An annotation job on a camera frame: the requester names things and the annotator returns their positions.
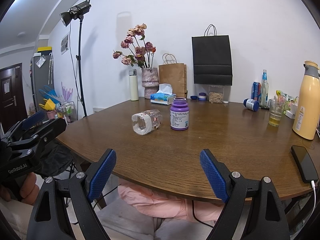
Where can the brown paper bag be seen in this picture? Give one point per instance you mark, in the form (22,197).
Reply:
(175,74)

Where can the clear glass bottle blue cap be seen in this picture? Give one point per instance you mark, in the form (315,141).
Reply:
(264,90)

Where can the wire rack with clutter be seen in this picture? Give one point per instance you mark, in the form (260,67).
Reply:
(58,106)

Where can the lying blue white bottle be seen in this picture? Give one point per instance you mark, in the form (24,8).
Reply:
(252,104)

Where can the snack packets pile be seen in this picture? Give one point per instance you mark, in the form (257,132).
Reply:
(290,103)

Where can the black paper bag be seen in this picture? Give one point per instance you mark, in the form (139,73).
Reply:
(212,60)

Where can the blue tissue box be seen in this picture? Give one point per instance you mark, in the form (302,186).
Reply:
(164,95)

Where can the black studio light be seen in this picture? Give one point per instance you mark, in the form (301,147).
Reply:
(75,12)

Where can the cream thermos bottle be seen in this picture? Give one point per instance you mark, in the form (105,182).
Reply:
(133,81)

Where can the grey refrigerator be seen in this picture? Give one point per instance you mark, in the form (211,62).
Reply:
(40,77)

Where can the black smartphone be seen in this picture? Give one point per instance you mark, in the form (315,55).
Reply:
(304,163)

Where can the person's left hand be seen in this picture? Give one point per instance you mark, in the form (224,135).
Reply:
(29,190)

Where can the pink textured vase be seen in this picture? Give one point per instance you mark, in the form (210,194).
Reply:
(150,81)

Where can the large yellow thermos jug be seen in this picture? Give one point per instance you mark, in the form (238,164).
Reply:
(307,113)

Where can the dark brown door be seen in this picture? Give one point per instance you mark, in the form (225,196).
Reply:
(13,107)

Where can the glass with yellow liquid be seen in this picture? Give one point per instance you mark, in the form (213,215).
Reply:
(276,110)

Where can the clear jar with grains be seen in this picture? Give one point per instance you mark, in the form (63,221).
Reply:
(216,94)

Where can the purple supplement bottle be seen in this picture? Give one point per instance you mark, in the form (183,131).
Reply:
(179,114)

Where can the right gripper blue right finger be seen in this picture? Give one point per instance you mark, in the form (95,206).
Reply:
(266,218)

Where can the dried pink roses bouquet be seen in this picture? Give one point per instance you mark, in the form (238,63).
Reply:
(141,52)

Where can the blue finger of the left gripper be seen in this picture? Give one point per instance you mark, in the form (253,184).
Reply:
(33,120)
(47,132)

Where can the small purple white jar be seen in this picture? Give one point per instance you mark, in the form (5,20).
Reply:
(202,96)

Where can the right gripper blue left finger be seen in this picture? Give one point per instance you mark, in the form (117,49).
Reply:
(49,218)

